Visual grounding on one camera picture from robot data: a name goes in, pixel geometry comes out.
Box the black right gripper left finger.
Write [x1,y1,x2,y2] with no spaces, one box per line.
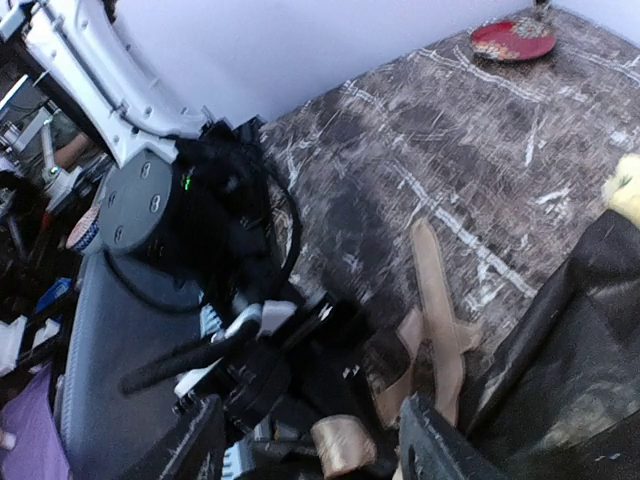
[124,396,226,479]

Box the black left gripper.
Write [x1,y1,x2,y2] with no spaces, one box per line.
[99,119,380,434]

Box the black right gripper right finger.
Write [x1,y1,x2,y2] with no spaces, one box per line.
[399,394,505,480]

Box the beige ribbon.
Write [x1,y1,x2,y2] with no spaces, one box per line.
[311,218,481,479]

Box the black wrapping paper sheet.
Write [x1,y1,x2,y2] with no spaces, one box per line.
[459,210,639,479]

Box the blue patterned bowl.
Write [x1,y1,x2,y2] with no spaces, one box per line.
[65,206,102,255]

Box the red decorated plate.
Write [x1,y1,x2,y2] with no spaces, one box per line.
[470,17,556,62]

